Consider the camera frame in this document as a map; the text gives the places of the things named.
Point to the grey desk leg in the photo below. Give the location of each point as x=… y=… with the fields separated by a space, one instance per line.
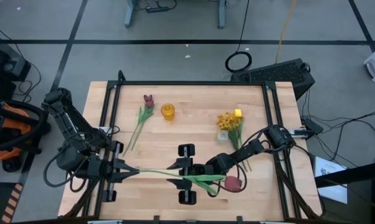
x=129 y=14
x=221 y=14

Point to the black power strip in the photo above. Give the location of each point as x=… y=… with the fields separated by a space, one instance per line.
x=158 y=9

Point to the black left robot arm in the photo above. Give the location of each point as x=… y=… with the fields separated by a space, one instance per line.
x=66 y=121

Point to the yellow artificial tulip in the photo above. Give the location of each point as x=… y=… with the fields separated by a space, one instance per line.
x=238 y=112

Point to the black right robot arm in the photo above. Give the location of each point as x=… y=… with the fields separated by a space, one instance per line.
x=249 y=149

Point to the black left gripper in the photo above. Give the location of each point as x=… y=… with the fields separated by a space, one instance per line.
x=101 y=168

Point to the black power adapter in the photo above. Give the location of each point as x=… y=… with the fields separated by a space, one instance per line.
x=312 y=126

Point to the black equipment case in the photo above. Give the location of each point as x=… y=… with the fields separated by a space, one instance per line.
x=7 y=65

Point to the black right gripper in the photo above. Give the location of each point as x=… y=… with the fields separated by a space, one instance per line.
x=201 y=169

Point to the black metal table frame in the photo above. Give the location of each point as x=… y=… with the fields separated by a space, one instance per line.
x=190 y=82

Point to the yellow glass vase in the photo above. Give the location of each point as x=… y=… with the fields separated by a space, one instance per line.
x=168 y=112

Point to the white printed paper sheet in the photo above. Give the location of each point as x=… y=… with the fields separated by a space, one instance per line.
x=326 y=166

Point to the clear glass vase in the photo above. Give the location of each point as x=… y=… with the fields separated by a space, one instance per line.
x=222 y=138

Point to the black desk edge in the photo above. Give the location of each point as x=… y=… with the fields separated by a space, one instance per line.
x=362 y=172

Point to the orange and black vacuum cleaner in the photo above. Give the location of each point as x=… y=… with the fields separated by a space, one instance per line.
x=3 y=154

